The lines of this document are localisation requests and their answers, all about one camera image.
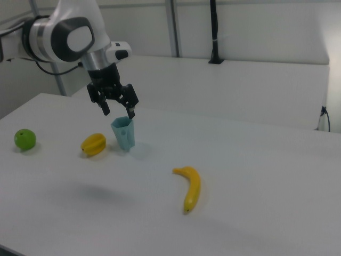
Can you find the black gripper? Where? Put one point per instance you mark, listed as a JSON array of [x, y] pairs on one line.
[[105, 78]]

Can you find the white back table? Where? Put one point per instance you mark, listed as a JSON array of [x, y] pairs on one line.
[[213, 88]]

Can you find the light blue hexagonal mug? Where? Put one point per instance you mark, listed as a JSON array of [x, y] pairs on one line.
[[124, 136]]

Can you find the yellow toy banana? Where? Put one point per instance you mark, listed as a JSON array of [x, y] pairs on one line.
[[193, 186]]

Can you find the aluminium frame post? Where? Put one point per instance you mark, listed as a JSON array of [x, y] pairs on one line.
[[59, 80], [173, 26]]

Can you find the green toy apple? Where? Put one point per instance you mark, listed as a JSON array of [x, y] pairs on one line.
[[25, 139]]

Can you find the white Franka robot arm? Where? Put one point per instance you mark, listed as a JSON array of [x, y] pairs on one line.
[[74, 40]]

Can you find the black pole with base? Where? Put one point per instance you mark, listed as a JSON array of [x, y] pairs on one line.
[[214, 26]]

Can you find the yellow toy starfruit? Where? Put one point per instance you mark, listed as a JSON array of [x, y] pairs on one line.
[[93, 144]]

